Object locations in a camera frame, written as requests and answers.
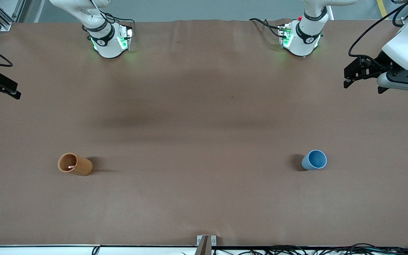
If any blue cup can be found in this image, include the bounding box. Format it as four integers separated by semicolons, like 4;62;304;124
301;149;328;171

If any orange-brown cylindrical cup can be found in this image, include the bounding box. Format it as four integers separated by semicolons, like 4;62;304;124
58;153;93;176

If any brown table cover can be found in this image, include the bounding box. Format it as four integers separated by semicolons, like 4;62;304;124
0;19;408;247

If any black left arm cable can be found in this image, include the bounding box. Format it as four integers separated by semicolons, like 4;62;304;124
348;0;408;69

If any aluminium frame profile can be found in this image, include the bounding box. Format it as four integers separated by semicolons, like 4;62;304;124
0;0;26;32

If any black left base cable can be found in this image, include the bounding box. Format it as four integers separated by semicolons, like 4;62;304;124
249;18;288;38

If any black base cable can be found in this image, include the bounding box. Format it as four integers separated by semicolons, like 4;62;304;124
249;18;288;38
103;12;136;36

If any black right base cable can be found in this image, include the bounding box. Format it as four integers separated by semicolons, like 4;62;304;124
103;12;136;36

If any black cable bundle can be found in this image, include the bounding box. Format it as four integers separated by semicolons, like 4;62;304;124
212;243;408;255

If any small metal bracket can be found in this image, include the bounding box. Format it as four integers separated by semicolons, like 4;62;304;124
197;235;217;247

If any brown camera post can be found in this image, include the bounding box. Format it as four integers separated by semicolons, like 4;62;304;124
195;236;212;255

